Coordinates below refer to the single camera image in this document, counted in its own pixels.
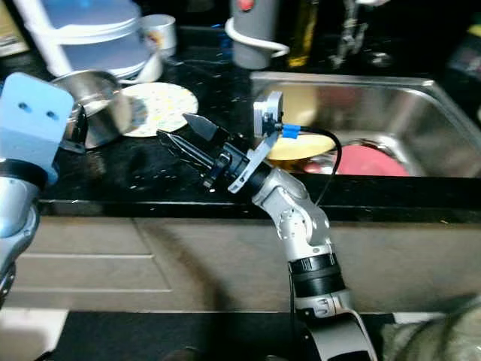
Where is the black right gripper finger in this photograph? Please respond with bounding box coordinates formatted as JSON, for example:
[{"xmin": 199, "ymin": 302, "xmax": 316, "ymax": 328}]
[
  {"xmin": 156, "ymin": 129, "xmax": 219, "ymax": 171},
  {"xmin": 182, "ymin": 113, "xmax": 227, "ymax": 146}
]

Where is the small stainless steel pot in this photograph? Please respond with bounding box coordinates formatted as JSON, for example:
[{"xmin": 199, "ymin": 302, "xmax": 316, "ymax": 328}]
[{"xmin": 49, "ymin": 69, "xmax": 133, "ymax": 150}]

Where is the beige kitchen cabinet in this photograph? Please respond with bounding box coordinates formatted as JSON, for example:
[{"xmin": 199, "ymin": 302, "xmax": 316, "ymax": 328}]
[{"xmin": 8, "ymin": 217, "xmax": 481, "ymax": 315}]

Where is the white plate with dotted print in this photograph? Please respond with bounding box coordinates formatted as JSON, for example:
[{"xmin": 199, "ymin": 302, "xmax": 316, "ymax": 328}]
[{"xmin": 120, "ymin": 82, "xmax": 199, "ymax": 138}]

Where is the yellow plate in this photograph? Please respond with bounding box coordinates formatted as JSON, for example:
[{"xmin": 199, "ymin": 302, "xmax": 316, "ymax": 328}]
[{"xmin": 266, "ymin": 133, "xmax": 337, "ymax": 162}]

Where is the white printed mug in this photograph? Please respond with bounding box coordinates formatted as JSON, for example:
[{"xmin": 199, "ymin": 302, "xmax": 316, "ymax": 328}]
[{"xmin": 139, "ymin": 14, "xmax": 178, "ymax": 58}]

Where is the yellow box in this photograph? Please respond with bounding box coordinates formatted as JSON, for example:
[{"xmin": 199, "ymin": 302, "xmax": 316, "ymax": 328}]
[{"xmin": 0, "ymin": 0, "xmax": 32, "ymax": 59}]

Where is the red plate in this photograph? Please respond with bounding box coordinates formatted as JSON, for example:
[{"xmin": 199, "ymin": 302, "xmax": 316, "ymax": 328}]
[{"xmin": 304, "ymin": 144, "xmax": 401, "ymax": 178}]

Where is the yellow oil bottle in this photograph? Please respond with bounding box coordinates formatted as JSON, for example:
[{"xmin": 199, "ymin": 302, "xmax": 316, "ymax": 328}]
[{"xmin": 286, "ymin": 0, "xmax": 321, "ymax": 69}]

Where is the stainless steel sink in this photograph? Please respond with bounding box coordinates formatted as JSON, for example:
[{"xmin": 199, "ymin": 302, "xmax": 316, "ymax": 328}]
[{"xmin": 249, "ymin": 71, "xmax": 481, "ymax": 179}]

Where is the chrome faucet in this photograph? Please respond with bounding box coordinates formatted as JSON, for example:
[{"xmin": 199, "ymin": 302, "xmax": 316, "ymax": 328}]
[{"xmin": 329, "ymin": 0, "xmax": 401, "ymax": 69}]

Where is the dark floor mat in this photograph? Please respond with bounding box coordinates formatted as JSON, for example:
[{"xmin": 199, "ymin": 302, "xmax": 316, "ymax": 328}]
[{"xmin": 38, "ymin": 311, "xmax": 310, "ymax": 361}]

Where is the grey green mottled cloth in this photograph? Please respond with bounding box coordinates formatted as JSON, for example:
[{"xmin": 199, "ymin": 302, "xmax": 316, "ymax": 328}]
[{"xmin": 378, "ymin": 299, "xmax": 481, "ymax": 361}]

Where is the light grey left wrist camera mount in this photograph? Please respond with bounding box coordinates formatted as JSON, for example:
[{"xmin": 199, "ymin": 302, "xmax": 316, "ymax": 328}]
[{"xmin": 0, "ymin": 72, "xmax": 75, "ymax": 186}]

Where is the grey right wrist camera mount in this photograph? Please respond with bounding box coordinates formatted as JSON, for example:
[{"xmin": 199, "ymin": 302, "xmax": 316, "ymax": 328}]
[{"xmin": 228, "ymin": 90, "xmax": 285, "ymax": 196}]

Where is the black cable with blue tape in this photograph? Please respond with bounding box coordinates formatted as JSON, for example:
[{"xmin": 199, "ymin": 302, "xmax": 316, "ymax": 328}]
[{"xmin": 280, "ymin": 123, "xmax": 343, "ymax": 324}]

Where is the grey jug with white handle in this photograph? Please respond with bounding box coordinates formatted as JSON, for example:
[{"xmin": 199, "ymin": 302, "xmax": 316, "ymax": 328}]
[{"xmin": 225, "ymin": 0, "xmax": 291, "ymax": 71}]

